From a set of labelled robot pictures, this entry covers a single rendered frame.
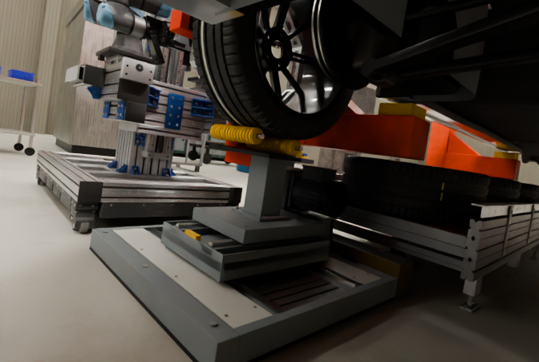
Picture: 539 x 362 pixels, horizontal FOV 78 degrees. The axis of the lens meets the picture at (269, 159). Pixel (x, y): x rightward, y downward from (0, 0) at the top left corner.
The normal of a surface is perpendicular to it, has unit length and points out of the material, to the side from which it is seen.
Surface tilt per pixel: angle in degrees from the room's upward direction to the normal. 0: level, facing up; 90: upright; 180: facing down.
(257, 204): 90
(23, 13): 90
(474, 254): 90
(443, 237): 90
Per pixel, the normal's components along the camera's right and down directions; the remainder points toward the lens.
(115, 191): 0.66, 0.12
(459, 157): -0.72, -0.08
